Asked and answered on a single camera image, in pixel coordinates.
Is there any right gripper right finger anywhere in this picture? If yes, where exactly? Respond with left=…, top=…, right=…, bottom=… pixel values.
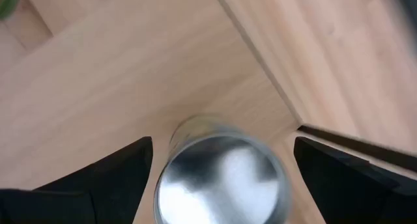
left=293, top=135, right=417, bottom=224

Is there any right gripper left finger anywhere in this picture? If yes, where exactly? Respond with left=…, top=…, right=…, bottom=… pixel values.
left=0, top=135, right=154, bottom=224

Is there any silver-topped tin can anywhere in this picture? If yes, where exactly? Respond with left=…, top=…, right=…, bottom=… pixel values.
left=152, top=115, right=293, bottom=224

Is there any green pea label tin can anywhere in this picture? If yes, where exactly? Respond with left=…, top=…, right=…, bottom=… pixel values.
left=0, top=0, right=20, bottom=20

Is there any wooden shelf with black frame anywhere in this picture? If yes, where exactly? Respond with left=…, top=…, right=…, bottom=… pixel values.
left=0, top=0, right=417, bottom=224

